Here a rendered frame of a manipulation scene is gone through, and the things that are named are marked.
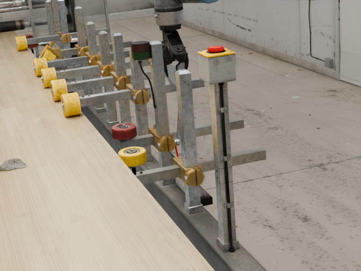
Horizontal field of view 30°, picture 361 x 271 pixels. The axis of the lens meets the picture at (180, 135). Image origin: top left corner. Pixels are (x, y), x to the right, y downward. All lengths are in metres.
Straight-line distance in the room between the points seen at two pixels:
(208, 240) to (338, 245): 1.54
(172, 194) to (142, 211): 0.60
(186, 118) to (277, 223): 1.70
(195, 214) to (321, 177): 2.17
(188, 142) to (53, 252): 0.65
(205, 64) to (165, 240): 0.44
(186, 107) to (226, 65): 0.32
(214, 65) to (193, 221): 0.54
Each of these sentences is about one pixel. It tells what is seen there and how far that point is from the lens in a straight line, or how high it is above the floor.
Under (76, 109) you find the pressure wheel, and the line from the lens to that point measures 2.34.
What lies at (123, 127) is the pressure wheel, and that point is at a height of 0.91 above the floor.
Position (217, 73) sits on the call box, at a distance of 1.59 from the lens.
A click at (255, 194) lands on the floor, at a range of 3.86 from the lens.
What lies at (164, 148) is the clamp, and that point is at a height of 0.84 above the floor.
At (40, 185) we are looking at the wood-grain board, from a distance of 1.78.
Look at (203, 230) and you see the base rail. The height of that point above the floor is 0.70.
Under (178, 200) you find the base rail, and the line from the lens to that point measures 2.09.
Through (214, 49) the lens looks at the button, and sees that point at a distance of 1.59.
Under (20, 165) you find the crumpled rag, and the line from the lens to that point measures 1.94.
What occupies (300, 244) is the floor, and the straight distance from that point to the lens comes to 3.30.
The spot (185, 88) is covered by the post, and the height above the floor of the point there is 1.08.
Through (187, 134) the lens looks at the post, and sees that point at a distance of 1.90.
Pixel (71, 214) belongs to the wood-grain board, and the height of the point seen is 0.90.
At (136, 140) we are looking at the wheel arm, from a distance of 2.18.
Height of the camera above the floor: 1.53
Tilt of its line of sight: 18 degrees down
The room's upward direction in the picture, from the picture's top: 5 degrees counter-clockwise
